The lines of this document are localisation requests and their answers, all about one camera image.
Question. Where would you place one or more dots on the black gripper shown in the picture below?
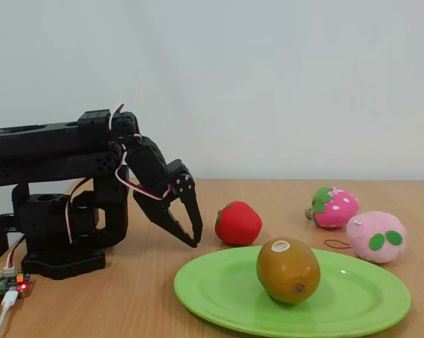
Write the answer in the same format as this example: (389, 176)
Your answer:
(170, 174)

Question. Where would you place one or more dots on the brown kiwi fruit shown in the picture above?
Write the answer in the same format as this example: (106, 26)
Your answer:
(289, 271)

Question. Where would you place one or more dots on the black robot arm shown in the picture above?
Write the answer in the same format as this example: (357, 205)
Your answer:
(57, 148)

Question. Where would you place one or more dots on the green oval plate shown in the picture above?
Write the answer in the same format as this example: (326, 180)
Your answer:
(360, 299)

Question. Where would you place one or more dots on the red tomato plush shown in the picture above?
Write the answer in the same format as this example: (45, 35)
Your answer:
(238, 223)

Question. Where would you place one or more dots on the pink strawberry plush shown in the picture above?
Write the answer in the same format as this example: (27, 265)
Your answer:
(338, 209)

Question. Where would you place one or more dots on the small controller circuit board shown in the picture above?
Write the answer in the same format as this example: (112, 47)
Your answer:
(7, 283)

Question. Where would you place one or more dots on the pale pink peach plush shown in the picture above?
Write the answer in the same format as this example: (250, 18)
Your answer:
(374, 236)

